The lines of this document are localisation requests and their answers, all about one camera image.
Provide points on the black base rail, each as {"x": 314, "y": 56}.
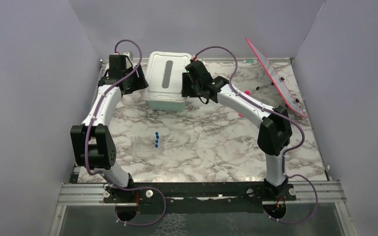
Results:
{"x": 198, "y": 197}

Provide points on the pink highlighter marker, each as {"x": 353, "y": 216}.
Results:
{"x": 247, "y": 93}

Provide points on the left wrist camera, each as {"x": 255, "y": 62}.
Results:
{"x": 128, "y": 54}

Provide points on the pink framed whiteboard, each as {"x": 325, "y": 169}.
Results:
{"x": 277, "y": 81}

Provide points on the teal plastic bin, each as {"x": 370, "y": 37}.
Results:
{"x": 167, "y": 105}

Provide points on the whiteboard stand rod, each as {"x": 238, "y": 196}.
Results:
{"x": 265, "y": 90}

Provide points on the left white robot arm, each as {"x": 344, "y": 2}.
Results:
{"x": 92, "y": 142}

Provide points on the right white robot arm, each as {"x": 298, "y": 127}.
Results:
{"x": 274, "y": 129}

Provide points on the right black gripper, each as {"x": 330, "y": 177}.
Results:
{"x": 186, "y": 91}

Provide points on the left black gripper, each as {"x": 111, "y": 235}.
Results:
{"x": 140, "y": 83}

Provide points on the white bin lid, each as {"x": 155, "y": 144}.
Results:
{"x": 164, "y": 76}

